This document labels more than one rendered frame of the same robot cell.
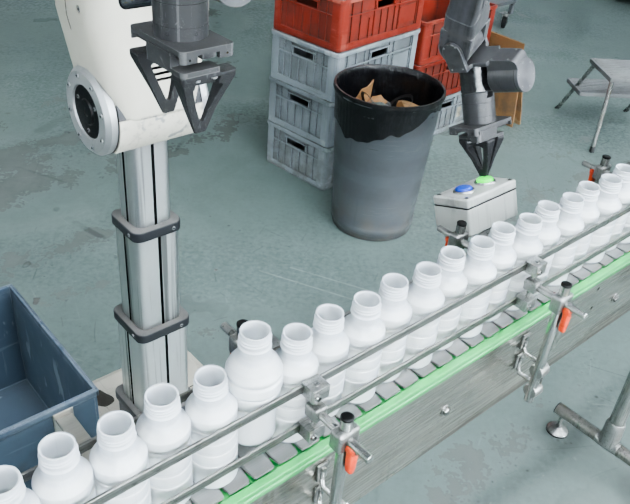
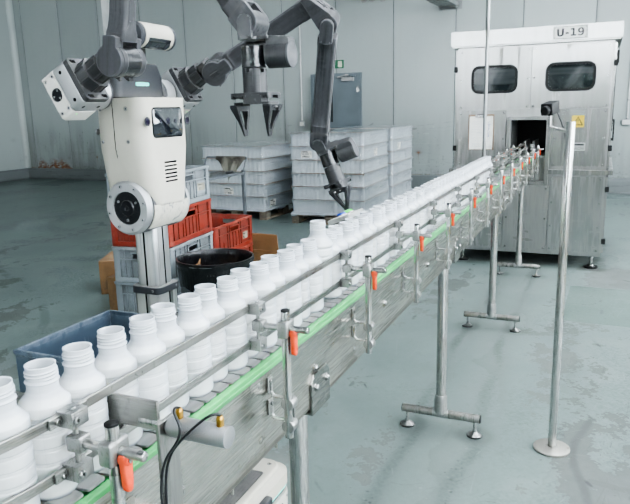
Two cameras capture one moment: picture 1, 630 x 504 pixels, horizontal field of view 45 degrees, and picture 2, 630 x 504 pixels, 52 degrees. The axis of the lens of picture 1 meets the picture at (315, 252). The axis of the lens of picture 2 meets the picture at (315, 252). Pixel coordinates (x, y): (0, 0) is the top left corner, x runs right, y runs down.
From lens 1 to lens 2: 1.01 m
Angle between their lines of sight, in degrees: 30
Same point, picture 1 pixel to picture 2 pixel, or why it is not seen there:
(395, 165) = not seen: hidden behind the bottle
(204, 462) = (313, 290)
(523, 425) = (386, 428)
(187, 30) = (263, 86)
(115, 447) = (290, 259)
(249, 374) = (321, 241)
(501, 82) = (345, 154)
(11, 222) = not seen: outside the picture
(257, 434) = (327, 280)
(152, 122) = (168, 207)
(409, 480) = (336, 475)
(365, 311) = (348, 226)
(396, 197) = not seen: hidden behind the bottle
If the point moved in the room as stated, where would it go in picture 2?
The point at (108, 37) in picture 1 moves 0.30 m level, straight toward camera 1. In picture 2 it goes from (148, 153) to (203, 158)
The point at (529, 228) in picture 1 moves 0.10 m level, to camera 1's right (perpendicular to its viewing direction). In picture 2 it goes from (389, 206) to (417, 204)
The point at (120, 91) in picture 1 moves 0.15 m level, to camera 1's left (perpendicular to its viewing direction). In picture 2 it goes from (153, 186) to (99, 190)
